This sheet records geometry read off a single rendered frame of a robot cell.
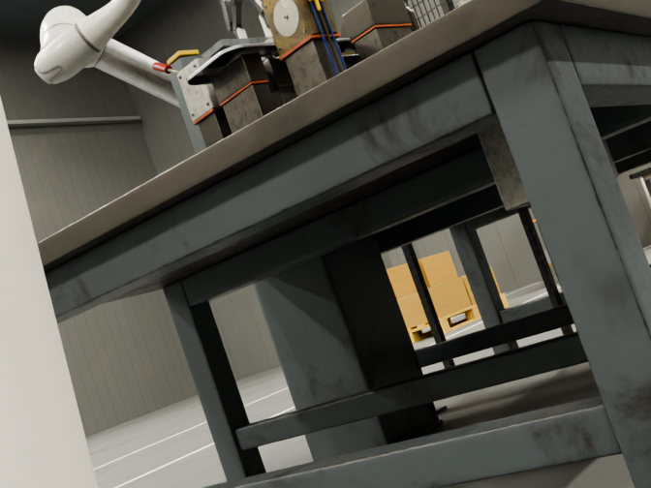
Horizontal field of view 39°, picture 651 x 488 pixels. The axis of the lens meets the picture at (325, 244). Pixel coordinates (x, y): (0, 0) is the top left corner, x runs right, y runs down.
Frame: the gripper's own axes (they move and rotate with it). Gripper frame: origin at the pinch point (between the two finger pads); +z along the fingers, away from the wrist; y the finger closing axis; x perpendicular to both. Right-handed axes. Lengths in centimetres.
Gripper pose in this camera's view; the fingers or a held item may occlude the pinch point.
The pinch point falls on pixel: (256, 37)
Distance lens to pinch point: 253.0
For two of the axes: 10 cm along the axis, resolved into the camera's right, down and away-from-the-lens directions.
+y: 7.8, -3.2, -5.4
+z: 3.3, 9.4, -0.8
